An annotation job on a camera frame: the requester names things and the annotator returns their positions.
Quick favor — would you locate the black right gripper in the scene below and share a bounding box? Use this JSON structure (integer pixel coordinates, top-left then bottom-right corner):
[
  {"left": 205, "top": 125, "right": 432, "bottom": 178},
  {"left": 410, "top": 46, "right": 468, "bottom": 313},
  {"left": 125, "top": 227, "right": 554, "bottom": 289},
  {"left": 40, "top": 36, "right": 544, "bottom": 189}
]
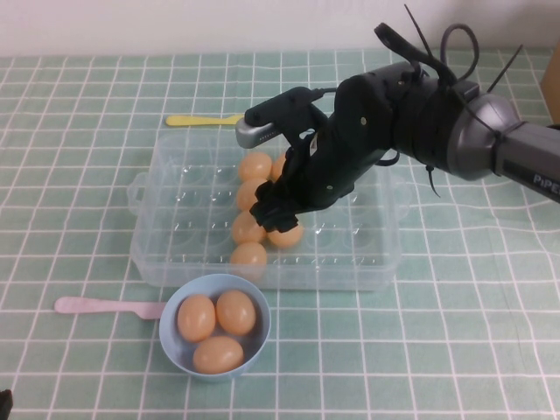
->
[{"left": 249, "top": 73, "right": 398, "bottom": 234}]

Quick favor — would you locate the beige plastic egg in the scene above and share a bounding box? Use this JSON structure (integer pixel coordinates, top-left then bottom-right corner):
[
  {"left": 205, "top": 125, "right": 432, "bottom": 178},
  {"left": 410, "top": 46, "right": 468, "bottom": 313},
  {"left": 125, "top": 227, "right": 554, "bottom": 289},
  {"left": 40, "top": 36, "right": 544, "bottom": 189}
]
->
[
  {"left": 267, "top": 223, "right": 305, "bottom": 249},
  {"left": 270, "top": 155, "right": 289, "bottom": 182},
  {"left": 176, "top": 294, "right": 217, "bottom": 344},
  {"left": 231, "top": 211, "right": 267, "bottom": 245},
  {"left": 192, "top": 335, "right": 245, "bottom": 375},
  {"left": 229, "top": 241, "right": 269, "bottom": 277},
  {"left": 238, "top": 151, "right": 273, "bottom": 181},
  {"left": 215, "top": 290, "right": 257, "bottom": 337},
  {"left": 236, "top": 178, "right": 269, "bottom": 212}
]

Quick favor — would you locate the clear plastic egg box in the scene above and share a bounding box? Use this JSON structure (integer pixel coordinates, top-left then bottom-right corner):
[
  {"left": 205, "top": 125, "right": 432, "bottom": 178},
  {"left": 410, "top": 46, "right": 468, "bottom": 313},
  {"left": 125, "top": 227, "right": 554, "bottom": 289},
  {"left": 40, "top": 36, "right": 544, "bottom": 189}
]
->
[{"left": 126, "top": 130, "right": 412, "bottom": 293}]

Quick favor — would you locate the brown cardboard box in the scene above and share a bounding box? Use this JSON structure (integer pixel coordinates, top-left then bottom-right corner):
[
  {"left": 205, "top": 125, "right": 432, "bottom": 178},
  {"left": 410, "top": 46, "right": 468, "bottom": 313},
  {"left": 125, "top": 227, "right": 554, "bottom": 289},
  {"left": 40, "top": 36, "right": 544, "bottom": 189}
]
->
[{"left": 541, "top": 41, "right": 560, "bottom": 115}]

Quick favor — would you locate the yellow plastic knife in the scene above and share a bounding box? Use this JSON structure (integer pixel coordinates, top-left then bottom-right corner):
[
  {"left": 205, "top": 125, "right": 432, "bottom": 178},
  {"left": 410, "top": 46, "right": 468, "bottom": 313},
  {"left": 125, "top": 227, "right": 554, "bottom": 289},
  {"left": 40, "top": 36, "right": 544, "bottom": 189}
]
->
[{"left": 164, "top": 114, "right": 247, "bottom": 129}]

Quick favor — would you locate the black zip tie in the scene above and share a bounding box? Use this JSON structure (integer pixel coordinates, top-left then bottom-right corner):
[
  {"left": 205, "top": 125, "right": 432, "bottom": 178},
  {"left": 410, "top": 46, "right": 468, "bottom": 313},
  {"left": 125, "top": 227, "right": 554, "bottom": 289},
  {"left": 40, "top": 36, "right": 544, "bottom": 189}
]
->
[
  {"left": 486, "top": 43, "right": 525, "bottom": 94},
  {"left": 425, "top": 164, "right": 442, "bottom": 200},
  {"left": 403, "top": 3, "right": 435, "bottom": 59}
]

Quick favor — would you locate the light blue bowl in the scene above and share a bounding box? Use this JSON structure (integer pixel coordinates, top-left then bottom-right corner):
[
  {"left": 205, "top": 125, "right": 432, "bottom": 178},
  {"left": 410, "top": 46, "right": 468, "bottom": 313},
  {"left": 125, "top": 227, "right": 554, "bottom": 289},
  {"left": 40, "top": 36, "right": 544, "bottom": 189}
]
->
[{"left": 157, "top": 273, "right": 272, "bottom": 382}]

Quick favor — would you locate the green checked tablecloth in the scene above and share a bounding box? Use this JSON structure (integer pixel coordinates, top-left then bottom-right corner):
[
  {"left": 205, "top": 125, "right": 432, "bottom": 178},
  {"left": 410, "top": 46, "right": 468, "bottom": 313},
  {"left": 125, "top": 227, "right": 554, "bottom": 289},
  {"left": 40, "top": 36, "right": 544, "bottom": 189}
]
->
[{"left": 0, "top": 46, "right": 560, "bottom": 420}]

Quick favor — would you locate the pink plastic knife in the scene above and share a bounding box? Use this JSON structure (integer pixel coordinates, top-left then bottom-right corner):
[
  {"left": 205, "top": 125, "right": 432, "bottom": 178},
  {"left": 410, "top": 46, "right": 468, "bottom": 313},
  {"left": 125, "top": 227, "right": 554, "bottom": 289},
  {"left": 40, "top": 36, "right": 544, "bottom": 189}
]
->
[{"left": 53, "top": 296, "right": 167, "bottom": 321}]

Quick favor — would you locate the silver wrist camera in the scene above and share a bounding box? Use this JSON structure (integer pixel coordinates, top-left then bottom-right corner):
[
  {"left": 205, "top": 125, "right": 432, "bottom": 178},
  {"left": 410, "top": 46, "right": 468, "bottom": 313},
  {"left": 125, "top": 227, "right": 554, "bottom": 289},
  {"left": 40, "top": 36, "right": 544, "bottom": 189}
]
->
[{"left": 235, "top": 119, "right": 286, "bottom": 148}]

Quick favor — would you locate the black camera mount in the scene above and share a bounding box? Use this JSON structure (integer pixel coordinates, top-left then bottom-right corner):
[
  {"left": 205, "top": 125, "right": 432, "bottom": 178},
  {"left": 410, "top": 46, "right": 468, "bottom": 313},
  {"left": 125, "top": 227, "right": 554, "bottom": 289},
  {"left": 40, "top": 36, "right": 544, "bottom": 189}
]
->
[{"left": 243, "top": 86, "right": 339, "bottom": 142}]

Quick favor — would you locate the black strap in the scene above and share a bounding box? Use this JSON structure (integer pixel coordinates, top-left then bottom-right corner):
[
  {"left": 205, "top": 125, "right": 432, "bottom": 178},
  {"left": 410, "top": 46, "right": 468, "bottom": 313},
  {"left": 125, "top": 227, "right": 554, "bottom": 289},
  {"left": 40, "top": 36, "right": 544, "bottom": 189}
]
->
[{"left": 373, "top": 23, "right": 441, "bottom": 67}]

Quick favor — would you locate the black looped cable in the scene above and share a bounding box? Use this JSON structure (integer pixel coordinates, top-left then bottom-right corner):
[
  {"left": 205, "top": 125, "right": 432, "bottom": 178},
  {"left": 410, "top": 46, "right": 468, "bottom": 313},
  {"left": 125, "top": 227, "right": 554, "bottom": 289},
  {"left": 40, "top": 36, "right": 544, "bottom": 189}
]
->
[{"left": 438, "top": 23, "right": 480, "bottom": 85}]

